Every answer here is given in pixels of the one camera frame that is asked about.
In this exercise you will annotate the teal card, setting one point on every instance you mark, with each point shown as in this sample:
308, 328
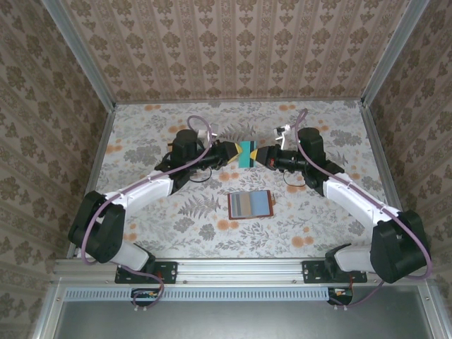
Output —
247, 155

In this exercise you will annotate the grey card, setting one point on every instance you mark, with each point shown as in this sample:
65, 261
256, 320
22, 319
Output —
237, 205

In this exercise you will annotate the orange card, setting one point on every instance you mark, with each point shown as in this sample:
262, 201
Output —
245, 205

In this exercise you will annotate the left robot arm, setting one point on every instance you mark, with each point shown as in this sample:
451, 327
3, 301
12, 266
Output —
141, 190

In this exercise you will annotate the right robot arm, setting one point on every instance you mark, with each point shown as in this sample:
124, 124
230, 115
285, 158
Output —
356, 197

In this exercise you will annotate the floral tablecloth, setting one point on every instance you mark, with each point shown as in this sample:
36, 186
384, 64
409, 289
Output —
247, 240

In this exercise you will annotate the black connector board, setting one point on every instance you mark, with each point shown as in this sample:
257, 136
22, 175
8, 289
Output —
146, 295
340, 295

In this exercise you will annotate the grey metal panel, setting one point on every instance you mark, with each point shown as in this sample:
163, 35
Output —
229, 321

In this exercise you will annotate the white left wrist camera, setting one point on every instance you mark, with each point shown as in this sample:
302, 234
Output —
203, 133

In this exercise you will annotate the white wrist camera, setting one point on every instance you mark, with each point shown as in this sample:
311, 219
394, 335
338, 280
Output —
203, 133
282, 131

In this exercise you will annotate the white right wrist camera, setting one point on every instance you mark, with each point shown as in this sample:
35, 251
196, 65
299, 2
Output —
282, 131

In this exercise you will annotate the aluminium side rail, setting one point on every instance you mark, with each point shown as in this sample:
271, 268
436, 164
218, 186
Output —
374, 141
95, 176

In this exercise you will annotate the long aluminium base rail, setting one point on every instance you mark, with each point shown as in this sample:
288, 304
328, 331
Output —
240, 270

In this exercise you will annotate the aluminium frame post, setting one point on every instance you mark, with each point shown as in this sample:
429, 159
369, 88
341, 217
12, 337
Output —
392, 53
77, 53

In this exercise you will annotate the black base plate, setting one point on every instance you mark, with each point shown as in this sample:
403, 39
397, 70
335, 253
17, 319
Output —
314, 272
166, 272

